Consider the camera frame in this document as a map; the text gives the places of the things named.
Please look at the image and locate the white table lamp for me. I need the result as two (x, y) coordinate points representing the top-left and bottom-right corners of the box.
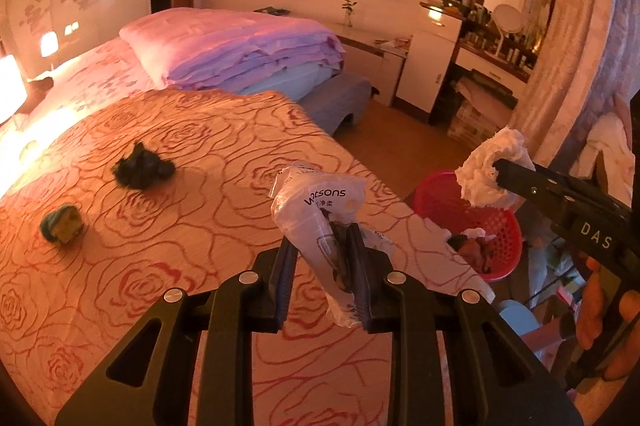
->
(40, 32), (58, 71)

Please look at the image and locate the white cabinet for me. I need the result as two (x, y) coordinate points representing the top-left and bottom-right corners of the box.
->
(394, 16), (463, 113)

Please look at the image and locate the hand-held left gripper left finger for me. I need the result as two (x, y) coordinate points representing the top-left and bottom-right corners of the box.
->
(54, 233), (301, 426)

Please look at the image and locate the round standing mirror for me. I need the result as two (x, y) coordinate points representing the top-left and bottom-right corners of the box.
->
(492, 4), (523, 56)

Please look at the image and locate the white tissue wad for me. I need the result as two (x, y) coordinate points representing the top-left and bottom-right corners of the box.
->
(455, 127), (536, 209)

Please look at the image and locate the red plastic basket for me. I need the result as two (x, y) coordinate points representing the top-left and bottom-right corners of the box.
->
(412, 170), (523, 284)

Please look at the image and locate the dressing table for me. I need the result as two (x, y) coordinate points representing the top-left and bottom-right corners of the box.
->
(452, 40), (532, 127)

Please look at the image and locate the patterned curtain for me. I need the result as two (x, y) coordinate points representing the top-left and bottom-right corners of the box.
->
(520, 0), (631, 167)

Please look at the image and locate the low white console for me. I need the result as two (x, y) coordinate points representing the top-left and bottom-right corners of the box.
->
(334, 24), (408, 104)

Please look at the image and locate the pale floral bed sheet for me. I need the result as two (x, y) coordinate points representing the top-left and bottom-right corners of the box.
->
(0, 38), (161, 167)

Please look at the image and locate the stack of boxes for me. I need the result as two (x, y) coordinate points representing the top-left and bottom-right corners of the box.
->
(447, 73), (521, 141)

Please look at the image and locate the white cloth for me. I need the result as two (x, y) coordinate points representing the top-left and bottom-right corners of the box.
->
(575, 111), (636, 207)

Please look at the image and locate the white printed plastic bag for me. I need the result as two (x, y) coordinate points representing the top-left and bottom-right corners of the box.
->
(270, 161), (396, 329)

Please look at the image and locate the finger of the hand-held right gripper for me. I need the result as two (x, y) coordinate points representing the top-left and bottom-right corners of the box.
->
(492, 158), (568, 214)

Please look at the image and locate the brown crumpled bag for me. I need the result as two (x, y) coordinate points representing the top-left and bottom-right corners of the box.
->
(452, 236), (493, 275)

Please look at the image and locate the grey bed base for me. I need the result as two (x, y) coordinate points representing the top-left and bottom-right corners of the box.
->
(297, 73), (373, 137)

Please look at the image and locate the person's right hand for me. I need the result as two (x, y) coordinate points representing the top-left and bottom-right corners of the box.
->
(575, 256), (640, 382)

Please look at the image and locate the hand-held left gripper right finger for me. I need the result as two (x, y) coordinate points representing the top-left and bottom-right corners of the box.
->
(345, 223), (583, 426)

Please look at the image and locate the row of cosmetic bottles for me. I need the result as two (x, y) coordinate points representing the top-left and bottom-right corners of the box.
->
(425, 0), (538, 69)

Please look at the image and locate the folded pink quilt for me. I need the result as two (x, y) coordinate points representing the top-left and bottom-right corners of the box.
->
(119, 7), (347, 90)

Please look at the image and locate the folded light blue quilt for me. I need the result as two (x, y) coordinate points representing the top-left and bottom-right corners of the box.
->
(220, 64), (342, 96)

